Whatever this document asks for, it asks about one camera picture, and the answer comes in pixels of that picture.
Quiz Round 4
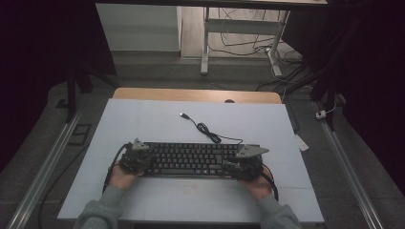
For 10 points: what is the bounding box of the black keyboard cable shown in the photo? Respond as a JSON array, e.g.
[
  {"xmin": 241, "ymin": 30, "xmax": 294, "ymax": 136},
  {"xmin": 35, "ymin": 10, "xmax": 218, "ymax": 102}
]
[{"xmin": 179, "ymin": 112, "xmax": 245, "ymax": 145}]

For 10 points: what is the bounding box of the tangle of floor cables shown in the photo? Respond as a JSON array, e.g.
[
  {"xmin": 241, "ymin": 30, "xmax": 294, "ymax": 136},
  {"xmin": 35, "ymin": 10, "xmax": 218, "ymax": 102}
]
[{"xmin": 208, "ymin": 8, "xmax": 305, "ymax": 94}]

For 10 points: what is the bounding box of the right hand-held gripper cable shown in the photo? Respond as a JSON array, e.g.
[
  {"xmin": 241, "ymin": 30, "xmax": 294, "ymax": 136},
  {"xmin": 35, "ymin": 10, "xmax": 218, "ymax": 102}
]
[{"xmin": 261, "ymin": 163, "xmax": 280, "ymax": 202}]

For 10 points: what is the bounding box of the left hand-held gripper cable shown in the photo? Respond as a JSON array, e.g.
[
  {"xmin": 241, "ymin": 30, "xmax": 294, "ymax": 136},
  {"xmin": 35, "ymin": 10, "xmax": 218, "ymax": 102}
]
[{"xmin": 101, "ymin": 142, "xmax": 133, "ymax": 195}]

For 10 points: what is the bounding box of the white-legged desk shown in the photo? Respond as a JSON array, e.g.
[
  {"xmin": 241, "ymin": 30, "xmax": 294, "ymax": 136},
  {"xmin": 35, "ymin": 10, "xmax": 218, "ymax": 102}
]
[{"xmin": 95, "ymin": 0, "xmax": 329, "ymax": 77}]

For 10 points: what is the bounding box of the black floor frame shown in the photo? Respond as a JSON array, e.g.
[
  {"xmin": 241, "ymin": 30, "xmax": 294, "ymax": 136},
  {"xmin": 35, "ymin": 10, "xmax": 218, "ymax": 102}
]
[{"xmin": 68, "ymin": 123, "xmax": 93, "ymax": 147}]

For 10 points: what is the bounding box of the black floor cable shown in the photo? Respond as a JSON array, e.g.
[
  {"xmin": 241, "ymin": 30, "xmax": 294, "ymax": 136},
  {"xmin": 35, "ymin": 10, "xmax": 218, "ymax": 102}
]
[{"xmin": 37, "ymin": 144, "xmax": 92, "ymax": 229}]

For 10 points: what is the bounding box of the black keyboard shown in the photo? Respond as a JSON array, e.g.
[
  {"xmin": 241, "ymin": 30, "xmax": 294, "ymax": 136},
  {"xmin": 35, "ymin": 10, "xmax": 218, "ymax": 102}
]
[{"xmin": 139, "ymin": 141, "xmax": 266, "ymax": 179}]

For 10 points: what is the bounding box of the person's right hand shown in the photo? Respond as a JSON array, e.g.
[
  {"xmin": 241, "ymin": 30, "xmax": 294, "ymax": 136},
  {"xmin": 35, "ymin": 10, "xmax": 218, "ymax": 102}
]
[{"xmin": 238, "ymin": 167, "xmax": 274, "ymax": 202}]

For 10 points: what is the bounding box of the wooden table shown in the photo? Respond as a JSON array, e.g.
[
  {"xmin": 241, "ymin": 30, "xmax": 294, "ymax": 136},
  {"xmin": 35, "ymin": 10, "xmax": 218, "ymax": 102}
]
[{"xmin": 113, "ymin": 87, "xmax": 283, "ymax": 105}]

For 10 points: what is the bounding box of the white tag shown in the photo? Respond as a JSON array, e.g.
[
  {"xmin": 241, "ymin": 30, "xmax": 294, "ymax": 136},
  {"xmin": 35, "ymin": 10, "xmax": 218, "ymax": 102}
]
[{"xmin": 294, "ymin": 133, "xmax": 310, "ymax": 153}]

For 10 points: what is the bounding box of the dark curtain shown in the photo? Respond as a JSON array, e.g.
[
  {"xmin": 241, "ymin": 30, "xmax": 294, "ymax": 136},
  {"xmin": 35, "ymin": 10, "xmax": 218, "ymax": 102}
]
[
  {"xmin": 0, "ymin": 0, "xmax": 117, "ymax": 175},
  {"xmin": 281, "ymin": 0, "xmax": 405, "ymax": 197}
]

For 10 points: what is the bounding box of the black metal stand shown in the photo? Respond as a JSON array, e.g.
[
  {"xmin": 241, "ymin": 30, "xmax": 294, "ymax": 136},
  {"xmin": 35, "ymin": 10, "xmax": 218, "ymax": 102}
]
[
  {"xmin": 280, "ymin": 61, "xmax": 339, "ymax": 132},
  {"xmin": 64, "ymin": 63, "xmax": 119, "ymax": 124}
]

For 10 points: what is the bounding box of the aluminium rail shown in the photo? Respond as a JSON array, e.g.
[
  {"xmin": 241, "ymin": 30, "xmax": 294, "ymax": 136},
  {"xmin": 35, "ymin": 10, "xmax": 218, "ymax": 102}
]
[
  {"xmin": 313, "ymin": 101, "xmax": 385, "ymax": 229},
  {"xmin": 6, "ymin": 106, "xmax": 84, "ymax": 229}
]

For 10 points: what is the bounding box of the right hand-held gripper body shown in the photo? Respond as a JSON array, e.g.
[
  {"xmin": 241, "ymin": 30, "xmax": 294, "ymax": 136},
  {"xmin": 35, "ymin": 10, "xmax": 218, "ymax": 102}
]
[{"xmin": 231, "ymin": 144, "xmax": 270, "ymax": 182}]

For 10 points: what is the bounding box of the hand-held gripper cable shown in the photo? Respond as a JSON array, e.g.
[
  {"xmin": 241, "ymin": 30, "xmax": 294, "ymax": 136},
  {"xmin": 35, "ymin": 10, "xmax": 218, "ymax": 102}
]
[
  {"xmin": 101, "ymin": 142, "xmax": 133, "ymax": 195},
  {"xmin": 261, "ymin": 163, "xmax": 280, "ymax": 202}
]

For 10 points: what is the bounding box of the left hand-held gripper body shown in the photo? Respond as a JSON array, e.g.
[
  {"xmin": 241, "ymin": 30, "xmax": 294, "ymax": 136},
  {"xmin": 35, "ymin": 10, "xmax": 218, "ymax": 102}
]
[{"xmin": 118, "ymin": 137, "xmax": 155, "ymax": 176}]

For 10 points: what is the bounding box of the white cabinet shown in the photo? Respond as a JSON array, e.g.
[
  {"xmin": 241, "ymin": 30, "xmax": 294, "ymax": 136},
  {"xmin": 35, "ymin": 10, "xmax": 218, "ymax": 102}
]
[{"xmin": 96, "ymin": 3, "xmax": 182, "ymax": 52}]

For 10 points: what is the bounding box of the person's left hand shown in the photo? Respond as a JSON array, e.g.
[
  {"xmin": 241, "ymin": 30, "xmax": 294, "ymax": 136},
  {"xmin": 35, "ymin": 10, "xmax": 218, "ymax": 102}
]
[{"xmin": 109, "ymin": 161, "xmax": 139, "ymax": 192}]

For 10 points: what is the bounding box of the white board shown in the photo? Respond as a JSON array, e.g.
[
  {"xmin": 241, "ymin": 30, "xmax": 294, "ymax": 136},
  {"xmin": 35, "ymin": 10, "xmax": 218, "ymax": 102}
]
[{"xmin": 56, "ymin": 98, "xmax": 325, "ymax": 223}]

